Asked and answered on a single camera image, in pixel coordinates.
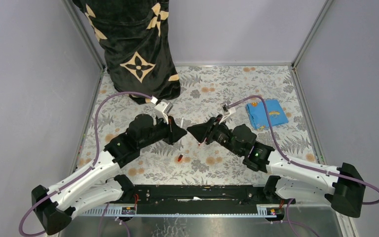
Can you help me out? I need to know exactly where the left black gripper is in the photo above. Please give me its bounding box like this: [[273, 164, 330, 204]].
[[138, 114, 188, 150]]

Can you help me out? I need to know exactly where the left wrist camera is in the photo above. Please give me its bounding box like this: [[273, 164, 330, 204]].
[[151, 96, 173, 124]]

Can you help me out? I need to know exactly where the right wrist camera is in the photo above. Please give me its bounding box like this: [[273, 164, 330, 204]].
[[219, 101, 236, 123]]

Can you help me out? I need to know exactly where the floral table mat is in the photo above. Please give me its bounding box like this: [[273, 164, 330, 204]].
[[76, 66, 319, 185]]

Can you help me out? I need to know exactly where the blue folded cloth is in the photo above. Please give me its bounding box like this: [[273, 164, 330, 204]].
[[245, 99, 289, 130]]

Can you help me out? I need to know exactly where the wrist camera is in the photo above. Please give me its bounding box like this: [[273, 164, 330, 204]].
[[151, 96, 173, 124], [219, 101, 236, 123]]

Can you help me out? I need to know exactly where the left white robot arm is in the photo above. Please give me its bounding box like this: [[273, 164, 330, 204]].
[[31, 114, 187, 235]]

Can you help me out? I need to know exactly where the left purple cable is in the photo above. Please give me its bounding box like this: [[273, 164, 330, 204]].
[[19, 91, 157, 237]]

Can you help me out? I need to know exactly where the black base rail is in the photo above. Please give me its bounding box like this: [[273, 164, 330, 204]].
[[115, 185, 283, 207]]

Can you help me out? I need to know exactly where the black gold patterned robe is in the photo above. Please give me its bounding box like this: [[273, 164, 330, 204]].
[[73, 0, 181, 100]]

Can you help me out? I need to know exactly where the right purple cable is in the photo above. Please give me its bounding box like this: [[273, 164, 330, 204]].
[[227, 95, 379, 206]]

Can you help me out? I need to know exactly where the slotted cable duct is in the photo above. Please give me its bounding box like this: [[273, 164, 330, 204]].
[[78, 204, 285, 218]]

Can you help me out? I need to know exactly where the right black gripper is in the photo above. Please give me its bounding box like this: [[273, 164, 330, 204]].
[[187, 114, 243, 157]]

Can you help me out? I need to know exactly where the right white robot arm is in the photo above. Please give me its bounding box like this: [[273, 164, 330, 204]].
[[187, 117, 365, 218]]

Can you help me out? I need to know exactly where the purple cable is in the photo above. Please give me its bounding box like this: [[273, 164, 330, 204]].
[[227, 95, 379, 206], [19, 91, 157, 237]]

